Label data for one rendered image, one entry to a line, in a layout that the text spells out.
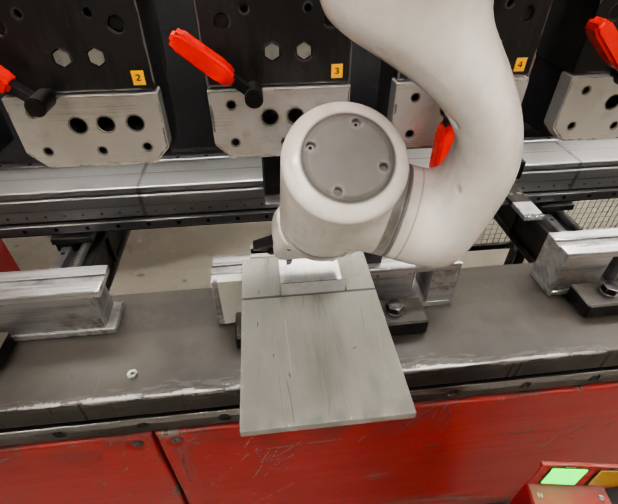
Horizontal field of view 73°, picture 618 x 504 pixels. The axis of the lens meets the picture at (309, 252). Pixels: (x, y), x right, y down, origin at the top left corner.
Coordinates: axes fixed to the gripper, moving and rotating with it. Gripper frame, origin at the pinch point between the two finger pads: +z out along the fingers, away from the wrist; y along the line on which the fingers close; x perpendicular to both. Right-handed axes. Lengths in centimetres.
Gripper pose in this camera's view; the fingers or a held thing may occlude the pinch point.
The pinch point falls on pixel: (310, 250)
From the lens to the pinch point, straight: 57.2
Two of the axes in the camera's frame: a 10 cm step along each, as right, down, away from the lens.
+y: -9.9, 0.7, -0.9
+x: 0.9, 9.8, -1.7
